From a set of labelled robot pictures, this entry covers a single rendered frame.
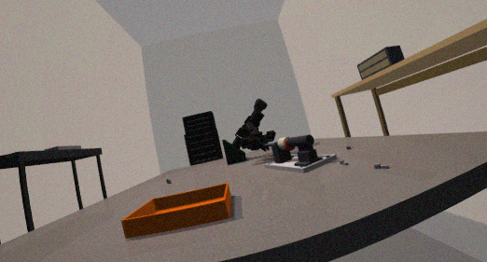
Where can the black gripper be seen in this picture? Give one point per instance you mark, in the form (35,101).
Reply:
(257,139)

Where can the orange open tray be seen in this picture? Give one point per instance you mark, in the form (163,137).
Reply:
(181,210)

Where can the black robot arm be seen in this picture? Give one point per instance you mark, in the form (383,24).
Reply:
(251,121)

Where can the red-brown ring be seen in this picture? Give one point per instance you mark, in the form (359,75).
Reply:
(288,148)

